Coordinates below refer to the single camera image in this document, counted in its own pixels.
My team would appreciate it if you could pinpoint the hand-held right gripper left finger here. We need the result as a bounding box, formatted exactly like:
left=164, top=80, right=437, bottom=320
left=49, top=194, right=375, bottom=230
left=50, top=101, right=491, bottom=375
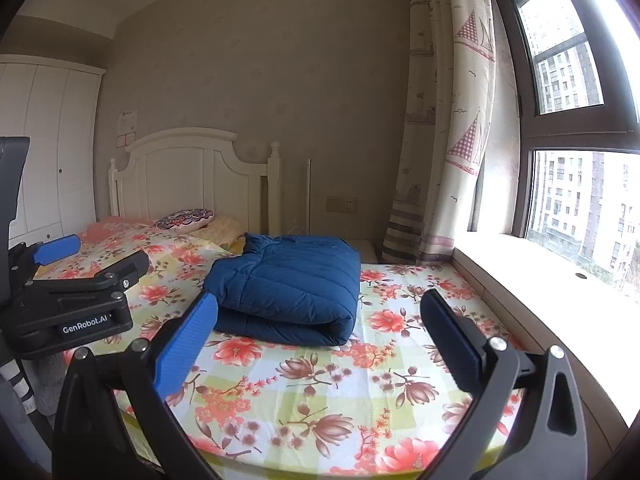
left=52, top=291, right=221, bottom=480

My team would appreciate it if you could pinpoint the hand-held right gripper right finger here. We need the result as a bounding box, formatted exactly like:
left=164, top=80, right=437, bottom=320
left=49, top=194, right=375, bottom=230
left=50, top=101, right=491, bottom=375
left=420, top=289, right=581, bottom=480

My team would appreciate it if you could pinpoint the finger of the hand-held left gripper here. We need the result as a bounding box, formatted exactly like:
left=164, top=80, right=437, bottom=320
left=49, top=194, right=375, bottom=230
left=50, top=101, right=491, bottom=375
left=30, top=249, right=151, bottom=305
left=10, top=234, right=82, bottom=281

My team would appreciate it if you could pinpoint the blue puffer jacket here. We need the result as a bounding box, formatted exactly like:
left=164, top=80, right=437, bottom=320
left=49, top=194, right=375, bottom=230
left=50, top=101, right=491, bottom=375
left=202, top=234, right=362, bottom=347

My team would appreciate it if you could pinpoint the pink pillow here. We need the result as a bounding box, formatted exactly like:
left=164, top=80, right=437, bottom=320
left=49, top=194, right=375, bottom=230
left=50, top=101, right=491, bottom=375
left=82, top=216, right=156, bottom=241

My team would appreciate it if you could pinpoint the round patterned cushion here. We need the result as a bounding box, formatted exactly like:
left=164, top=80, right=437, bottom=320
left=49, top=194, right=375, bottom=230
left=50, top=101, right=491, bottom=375
left=154, top=208, right=216, bottom=234

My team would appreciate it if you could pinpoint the white wardrobe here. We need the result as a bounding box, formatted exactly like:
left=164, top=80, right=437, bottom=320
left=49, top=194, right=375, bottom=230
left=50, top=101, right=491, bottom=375
left=0, top=55, right=107, bottom=251

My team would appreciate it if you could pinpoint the window ledge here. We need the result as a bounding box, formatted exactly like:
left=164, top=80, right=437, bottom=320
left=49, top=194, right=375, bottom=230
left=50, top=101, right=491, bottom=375
left=452, top=230, right=640, bottom=461

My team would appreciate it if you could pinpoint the beige pillow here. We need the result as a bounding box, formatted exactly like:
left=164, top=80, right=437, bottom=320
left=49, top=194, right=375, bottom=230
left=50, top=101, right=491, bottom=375
left=195, top=216, right=247, bottom=251

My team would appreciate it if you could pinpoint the white bed headboard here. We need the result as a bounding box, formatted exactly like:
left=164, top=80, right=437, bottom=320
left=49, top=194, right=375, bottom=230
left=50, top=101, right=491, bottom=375
left=109, top=127, right=283, bottom=241

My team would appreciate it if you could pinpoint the white nightstand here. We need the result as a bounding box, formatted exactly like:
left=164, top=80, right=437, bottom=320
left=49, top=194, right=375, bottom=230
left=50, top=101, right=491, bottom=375
left=345, top=237, right=378, bottom=263

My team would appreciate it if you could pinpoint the floral quilt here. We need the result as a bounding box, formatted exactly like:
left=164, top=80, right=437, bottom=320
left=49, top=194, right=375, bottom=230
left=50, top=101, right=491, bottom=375
left=37, top=220, right=531, bottom=476

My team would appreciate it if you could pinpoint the sailboat print curtain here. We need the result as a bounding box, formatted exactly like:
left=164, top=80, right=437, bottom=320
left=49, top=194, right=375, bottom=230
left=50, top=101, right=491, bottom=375
left=382, top=0, right=496, bottom=263

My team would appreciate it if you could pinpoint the dark framed window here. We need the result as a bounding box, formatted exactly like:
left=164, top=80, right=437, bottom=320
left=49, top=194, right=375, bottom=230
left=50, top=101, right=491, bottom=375
left=482, top=0, right=640, bottom=301

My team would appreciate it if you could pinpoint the paper wall notice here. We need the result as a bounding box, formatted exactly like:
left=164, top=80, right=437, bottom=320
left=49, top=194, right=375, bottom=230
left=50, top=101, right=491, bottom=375
left=117, top=108, right=138, bottom=148

